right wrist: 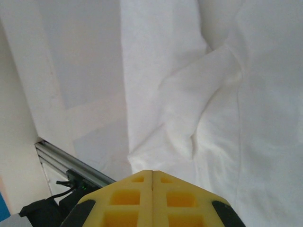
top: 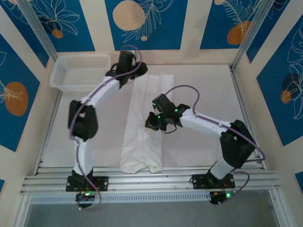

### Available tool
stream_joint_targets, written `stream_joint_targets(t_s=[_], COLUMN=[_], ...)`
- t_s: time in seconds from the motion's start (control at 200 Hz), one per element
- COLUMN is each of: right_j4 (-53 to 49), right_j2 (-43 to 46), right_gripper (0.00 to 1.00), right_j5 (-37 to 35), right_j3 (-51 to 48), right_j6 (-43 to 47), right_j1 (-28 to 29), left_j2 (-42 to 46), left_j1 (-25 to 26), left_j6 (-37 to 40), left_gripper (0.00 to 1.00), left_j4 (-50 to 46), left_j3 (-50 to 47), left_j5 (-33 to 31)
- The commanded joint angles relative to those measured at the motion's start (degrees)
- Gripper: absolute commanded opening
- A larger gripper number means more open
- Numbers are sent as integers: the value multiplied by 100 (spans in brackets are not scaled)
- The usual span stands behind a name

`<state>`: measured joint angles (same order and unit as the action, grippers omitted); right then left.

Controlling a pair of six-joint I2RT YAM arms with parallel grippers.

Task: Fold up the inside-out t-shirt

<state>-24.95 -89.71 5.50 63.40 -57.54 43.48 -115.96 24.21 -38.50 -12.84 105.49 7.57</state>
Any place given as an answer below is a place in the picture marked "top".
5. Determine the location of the white t-shirt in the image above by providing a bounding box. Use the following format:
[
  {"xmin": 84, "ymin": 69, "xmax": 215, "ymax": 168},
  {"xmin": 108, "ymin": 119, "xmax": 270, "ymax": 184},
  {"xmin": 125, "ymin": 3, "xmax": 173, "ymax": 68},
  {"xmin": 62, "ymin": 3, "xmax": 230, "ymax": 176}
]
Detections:
[{"xmin": 119, "ymin": 72, "xmax": 176, "ymax": 175}]

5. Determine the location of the white plastic mesh basket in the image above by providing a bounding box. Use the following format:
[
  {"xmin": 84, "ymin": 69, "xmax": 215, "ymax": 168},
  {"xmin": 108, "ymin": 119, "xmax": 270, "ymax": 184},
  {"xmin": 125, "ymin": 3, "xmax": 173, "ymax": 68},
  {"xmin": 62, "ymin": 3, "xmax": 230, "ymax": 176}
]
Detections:
[{"xmin": 49, "ymin": 53, "xmax": 112, "ymax": 92}]

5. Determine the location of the black left controller board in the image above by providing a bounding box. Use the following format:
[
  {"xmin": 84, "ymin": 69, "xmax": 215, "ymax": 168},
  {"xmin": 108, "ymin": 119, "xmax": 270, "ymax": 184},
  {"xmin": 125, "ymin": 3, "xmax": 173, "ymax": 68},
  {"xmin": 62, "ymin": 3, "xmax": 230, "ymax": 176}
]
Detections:
[{"xmin": 75, "ymin": 190, "xmax": 97, "ymax": 203}]

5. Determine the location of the black controller board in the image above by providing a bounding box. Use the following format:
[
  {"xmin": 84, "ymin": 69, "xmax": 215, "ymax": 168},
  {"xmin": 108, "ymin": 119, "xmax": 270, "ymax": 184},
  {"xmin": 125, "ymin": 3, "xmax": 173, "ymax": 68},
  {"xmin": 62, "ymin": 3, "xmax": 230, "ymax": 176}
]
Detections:
[
  {"xmin": 75, "ymin": 190, "xmax": 97, "ymax": 203},
  {"xmin": 209, "ymin": 190, "xmax": 236, "ymax": 206}
]

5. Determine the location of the black right controller board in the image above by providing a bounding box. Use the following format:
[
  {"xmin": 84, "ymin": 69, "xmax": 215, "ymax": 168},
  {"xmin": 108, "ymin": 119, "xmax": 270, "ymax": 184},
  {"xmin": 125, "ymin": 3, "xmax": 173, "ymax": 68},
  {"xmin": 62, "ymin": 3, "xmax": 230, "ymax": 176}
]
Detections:
[{"xmin": 209, "ymin": 190, "xmax": 236, "ymax": 206}]

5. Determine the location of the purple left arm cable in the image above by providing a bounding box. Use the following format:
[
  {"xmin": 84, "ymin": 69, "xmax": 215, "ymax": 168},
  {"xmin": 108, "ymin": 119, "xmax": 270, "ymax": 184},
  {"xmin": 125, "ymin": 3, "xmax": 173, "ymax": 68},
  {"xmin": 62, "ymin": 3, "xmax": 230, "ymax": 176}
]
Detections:
[{"xmin": 70, "ymin": 44, "xmax": 144, "ymax": 211}]

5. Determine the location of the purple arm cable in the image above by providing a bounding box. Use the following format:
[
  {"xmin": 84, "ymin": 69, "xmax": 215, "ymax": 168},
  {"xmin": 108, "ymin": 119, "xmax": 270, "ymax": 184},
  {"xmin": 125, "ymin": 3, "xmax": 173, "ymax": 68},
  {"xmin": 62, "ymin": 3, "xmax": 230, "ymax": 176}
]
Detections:
[
  {"xmin": 70, "ymin": 44, "xmax": 144, "ymax": 211},
  {"xmin": 164, "ymin": 85, "xmax": 266, "ymax": 205}
]

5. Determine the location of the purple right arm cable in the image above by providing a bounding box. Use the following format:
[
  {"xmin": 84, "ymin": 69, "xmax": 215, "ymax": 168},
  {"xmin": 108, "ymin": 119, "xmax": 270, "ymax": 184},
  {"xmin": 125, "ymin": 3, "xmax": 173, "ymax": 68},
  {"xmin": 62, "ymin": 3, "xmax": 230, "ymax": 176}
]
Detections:
[{"xmin": 164, "ymin": 85, "xmax": 266, "ymax": 205}]

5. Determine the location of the aluminium mounting rail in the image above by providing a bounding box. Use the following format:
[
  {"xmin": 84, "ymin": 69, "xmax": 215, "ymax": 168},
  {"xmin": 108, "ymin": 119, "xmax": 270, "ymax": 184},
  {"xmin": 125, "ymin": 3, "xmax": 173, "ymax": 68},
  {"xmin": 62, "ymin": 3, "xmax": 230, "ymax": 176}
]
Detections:
[{"xmin": 20, "ymin": 166, "xmax": 282, "ymax": 196}]

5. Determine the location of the white slotted cable duct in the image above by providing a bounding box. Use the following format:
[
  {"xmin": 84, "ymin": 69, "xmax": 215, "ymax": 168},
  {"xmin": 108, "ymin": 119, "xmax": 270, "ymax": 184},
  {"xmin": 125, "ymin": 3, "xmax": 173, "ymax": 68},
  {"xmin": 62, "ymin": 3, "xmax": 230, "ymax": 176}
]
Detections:
[{"xmin": 29, "ymin": 192, "xmax": 214, "ymax": 205}]

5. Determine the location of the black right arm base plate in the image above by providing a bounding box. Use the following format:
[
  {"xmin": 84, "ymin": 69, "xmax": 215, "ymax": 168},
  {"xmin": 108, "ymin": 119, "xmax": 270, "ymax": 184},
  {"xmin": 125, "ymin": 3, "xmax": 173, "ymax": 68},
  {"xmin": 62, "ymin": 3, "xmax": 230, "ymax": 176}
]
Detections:
[{"xmin": 192, "ymin": 174, "xmax": 236, "ymax": 190}]

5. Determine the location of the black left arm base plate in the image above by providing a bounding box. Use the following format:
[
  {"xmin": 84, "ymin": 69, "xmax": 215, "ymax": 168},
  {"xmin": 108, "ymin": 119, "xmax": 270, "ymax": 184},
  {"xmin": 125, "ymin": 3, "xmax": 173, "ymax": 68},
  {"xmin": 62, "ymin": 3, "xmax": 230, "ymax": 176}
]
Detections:
[{"xmin": 65, "ymin": 176, "xmax": 109, "ymax": 192}]

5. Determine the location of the aluminium table side rail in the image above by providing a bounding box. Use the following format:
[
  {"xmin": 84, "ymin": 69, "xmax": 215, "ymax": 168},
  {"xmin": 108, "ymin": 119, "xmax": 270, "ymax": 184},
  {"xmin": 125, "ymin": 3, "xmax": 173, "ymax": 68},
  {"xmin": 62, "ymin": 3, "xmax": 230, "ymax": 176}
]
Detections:
[
  {"xmin": 35, "ymin": 91, "xmax": 63, "ymax": 175},
  {"xmin": 229, "ymin": 66, "xmax": 267, "ymax": 171}
]

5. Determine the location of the aluminium frame post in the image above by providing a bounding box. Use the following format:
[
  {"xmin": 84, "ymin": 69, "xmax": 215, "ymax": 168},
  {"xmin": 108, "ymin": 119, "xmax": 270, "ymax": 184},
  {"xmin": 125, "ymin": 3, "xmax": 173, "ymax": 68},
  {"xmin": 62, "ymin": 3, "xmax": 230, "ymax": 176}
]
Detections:
[
  {"xmin": 231, "ymin": 0, "xmax": 273, "ymax": 70},
  {"xmin": 18, "ymin": 0, "xmax": 59, "ymax": 57}
]

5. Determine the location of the aluminium frame leg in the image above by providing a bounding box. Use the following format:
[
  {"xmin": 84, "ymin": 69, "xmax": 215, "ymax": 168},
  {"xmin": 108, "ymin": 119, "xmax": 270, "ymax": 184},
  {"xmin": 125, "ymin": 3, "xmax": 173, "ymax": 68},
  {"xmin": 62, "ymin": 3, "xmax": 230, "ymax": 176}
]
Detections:
[
  {"xmin": 269, "ymin": 189, "xmax": 286, "ymax": 227},
  {"xmin": 13, "ymin": 195, "xmax": 31, "ymax": 227}
]

